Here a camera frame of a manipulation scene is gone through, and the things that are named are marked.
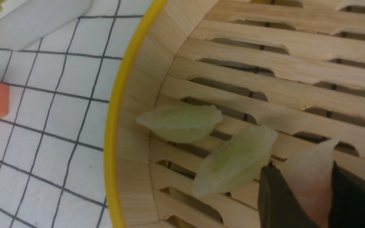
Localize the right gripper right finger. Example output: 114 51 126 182
329 162 365 228

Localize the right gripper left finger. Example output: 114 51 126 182
258 163 317 228

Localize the pink dumpling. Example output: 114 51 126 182
280 138 339 228

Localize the green dumpling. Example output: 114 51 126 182
136 105 223 144
192 126 278 197

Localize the bamboo steamer tray yellow rim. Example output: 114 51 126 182
103 0 365 228

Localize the white grid tablecloth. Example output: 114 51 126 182
0 0 152 228

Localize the green lid storage box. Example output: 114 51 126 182
0 0 92 50

